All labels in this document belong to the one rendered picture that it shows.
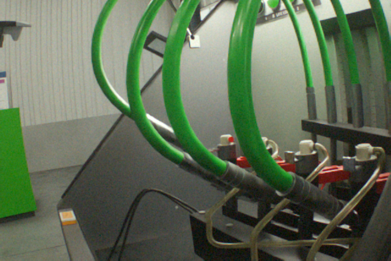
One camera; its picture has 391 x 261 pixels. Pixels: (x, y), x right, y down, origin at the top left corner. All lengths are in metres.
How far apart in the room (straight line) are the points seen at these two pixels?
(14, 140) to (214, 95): 3.05
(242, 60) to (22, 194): 3.63
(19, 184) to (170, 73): 3.52
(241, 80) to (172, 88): 0.08
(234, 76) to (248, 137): 0.04
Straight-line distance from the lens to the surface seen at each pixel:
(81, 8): 7.48
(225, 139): 0.46
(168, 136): 0.42
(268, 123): 0.82
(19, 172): 3.70
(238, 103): 0.18
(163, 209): 0.79
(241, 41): 0.19
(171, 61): 0.25
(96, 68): 0.40
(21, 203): 3.77
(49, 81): 6.99
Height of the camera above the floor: 1.16
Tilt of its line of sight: 3 degrees down
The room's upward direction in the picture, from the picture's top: 6 degrees counter-clockwise
